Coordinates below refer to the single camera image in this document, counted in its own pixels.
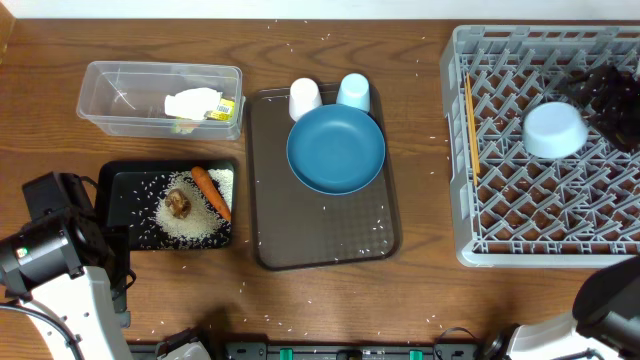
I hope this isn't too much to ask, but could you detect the light blue bowl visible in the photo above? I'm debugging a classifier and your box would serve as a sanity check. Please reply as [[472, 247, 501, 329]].
[[522, 102, 589, 159]]

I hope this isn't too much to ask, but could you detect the brown food scrap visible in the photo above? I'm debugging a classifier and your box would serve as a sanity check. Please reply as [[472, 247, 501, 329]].
[[164, 189, 192, 219]]

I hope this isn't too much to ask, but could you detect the white rice pile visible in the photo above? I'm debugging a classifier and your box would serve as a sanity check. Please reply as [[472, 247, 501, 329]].
[[126, 171, 231, 250]]

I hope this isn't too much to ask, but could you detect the orange carrot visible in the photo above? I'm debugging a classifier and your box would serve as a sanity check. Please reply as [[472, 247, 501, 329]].
[[191, 166, 231, 222]]

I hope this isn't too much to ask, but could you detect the wooden chopstick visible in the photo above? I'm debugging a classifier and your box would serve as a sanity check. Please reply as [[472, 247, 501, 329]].
[[465, 73, 479, 187], [465, 73, 480, 182]]

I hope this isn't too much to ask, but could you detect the white tissue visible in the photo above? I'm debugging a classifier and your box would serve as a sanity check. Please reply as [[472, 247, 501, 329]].
[[164, 87, 222, 121]]

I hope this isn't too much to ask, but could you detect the green yellow snack wrapper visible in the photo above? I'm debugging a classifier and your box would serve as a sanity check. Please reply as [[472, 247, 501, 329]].
[[171, 98, 236, 134]]

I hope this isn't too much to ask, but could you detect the dark blue plate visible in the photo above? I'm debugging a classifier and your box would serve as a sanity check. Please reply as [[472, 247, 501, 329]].
[[286, 104, 386, 195]]

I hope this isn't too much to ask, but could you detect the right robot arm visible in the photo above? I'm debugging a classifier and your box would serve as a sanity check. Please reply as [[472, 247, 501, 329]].
[[460, 64, 639, 359]]

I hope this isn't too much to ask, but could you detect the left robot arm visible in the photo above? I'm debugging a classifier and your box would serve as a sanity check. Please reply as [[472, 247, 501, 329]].
[[1, 214, 212, 360]]

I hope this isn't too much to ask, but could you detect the black waste tray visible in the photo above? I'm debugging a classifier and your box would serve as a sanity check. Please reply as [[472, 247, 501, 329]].
[[96, 160, 235, 228]]

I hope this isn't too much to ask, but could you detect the grey dishwasher rack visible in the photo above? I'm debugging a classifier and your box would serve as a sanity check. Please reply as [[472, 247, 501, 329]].
[[440, 25, 639, 268]]

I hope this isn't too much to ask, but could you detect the clear plastic bin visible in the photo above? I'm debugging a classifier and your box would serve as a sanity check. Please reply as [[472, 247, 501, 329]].
[[76, 61, 244, 140]]

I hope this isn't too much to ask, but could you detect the dark brown serving tray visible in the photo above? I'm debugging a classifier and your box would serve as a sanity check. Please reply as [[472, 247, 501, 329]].
[[246, 88, 402, 271]]

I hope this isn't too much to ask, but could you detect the white plastic cup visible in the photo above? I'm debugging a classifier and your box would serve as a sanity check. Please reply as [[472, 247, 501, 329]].
[[289, 78, 323, 122]]

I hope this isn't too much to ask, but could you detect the light blue plastic cup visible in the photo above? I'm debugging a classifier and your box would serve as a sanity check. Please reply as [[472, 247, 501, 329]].
[[336, 73, 371, 113]]

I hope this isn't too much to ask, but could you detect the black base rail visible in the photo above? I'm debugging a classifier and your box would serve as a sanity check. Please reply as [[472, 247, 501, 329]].
[[209, 342, 479, 360]]

